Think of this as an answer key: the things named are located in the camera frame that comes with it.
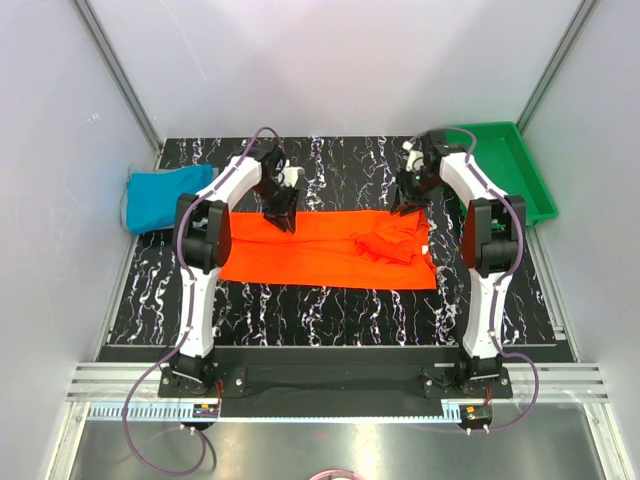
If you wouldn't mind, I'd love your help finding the green plastic tray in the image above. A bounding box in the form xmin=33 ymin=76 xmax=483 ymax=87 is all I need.
xmin=460 ymin=122 xmax=558 ymax=226

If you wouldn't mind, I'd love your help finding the aluminium frame rail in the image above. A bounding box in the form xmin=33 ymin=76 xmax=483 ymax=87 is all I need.
xmin=68 ymin=362 xmax=609 ymax=403

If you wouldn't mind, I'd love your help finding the orange t shirt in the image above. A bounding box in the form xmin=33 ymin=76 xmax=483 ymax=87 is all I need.
xmin=220 ymin=210 xmax=437 ymax=290

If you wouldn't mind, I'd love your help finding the pink cable loop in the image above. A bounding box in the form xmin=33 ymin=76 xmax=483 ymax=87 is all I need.
xmin=308 ymin=468 xmax=364 ymax=480

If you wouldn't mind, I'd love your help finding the right orange black connector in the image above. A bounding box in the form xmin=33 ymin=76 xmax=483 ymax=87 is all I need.
xmin=460 ymin=404 xmax=493 ymax=424

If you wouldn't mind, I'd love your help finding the orange black connector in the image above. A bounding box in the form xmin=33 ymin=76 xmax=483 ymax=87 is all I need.
xmin=193 ymin=404 xmax=220 ymax=418
xmin=460 ymin=404 xmax=493 ymax=424

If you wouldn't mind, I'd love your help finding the white slotted cable duct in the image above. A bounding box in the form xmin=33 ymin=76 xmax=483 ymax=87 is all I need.
xmin=88 ymin=403 xmax=464 ymax=421

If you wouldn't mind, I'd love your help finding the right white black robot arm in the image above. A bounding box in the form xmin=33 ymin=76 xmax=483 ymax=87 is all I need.
xmin=391 ymin=127 xmax=526 ymax=398

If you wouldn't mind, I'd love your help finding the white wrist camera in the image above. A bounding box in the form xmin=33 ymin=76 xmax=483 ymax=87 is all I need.
xmin=402 ymin=141 xmax=424 ymax=172
xmin=277 ymin=166 xmax=305 ymax=188

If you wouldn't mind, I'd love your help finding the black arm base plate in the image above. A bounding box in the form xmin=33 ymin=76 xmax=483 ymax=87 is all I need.
xmin=159 ymin=347 xmax=513 ymax=400

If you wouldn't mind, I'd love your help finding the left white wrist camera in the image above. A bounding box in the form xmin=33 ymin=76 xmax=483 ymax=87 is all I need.
xmin=277 ymin=166 xmax=305 ymax=188

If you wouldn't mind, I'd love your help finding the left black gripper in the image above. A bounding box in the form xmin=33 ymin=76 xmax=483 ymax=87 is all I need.
xmin=253 ymin=179 xmax=301 ymax=233

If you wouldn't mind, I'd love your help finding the left orange black connector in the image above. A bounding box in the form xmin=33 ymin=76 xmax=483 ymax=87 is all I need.
xmin=193 ymin=404 xmax=220 ymax=418

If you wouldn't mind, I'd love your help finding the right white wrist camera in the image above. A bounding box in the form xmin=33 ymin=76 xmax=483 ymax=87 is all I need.
xmin=402 ymin=141 xmax=424 ymax=172

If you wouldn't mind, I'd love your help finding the black marbled table mat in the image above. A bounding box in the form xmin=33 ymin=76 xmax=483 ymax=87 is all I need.
xmin=102 ymin=135 xmax=561 ymax=347

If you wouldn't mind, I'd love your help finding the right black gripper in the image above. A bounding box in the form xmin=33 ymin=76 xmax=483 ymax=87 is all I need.
xmin=390 ymin=167 xmax=443 ymax=217

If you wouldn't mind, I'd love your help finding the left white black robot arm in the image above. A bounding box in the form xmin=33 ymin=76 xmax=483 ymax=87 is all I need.
xmin=161 ymin=143 xmax=304 ymax=396

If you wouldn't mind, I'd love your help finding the folded teal t shirt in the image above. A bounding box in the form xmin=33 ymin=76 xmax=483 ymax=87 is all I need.
xmin=120 ymin=165 xmax=219 ymax=235

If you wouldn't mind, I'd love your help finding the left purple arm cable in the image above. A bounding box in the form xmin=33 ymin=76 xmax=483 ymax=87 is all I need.
xmin=121 ymin=126 xmax=284 ymax=474

